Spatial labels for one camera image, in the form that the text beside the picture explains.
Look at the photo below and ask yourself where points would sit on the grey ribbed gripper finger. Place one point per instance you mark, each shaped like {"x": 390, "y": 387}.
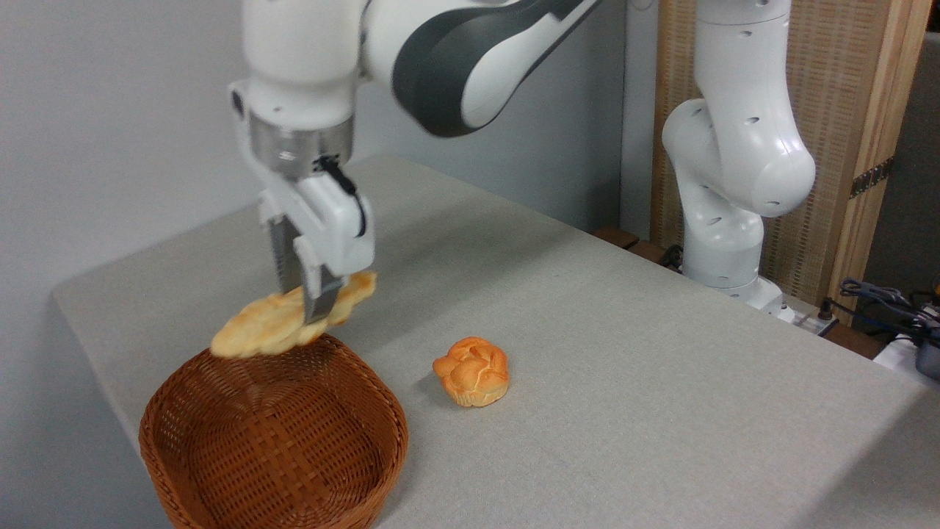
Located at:
{"x": 319, "y": 294}
{"x": 283, "y": 257}

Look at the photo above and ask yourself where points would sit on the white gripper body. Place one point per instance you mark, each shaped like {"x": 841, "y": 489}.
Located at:
{"x": 334, "y": 228}

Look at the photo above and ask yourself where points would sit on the long braided bread loaf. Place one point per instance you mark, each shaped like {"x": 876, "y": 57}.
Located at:
{"x": 257, "y": 330}

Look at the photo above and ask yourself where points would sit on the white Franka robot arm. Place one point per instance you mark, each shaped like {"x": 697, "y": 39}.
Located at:
{"x": 734, "y": 147}

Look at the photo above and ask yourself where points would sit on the brown wicker basket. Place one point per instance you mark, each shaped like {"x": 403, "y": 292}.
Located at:
{"x": 272, "y": 441}

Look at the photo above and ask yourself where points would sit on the round orange bread bun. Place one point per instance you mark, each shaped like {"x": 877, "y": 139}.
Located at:
{"x": 474, "y": 371}

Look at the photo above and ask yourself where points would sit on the metal screen hinge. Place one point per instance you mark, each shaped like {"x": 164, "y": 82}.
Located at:
{"x": 872, "y": 177}

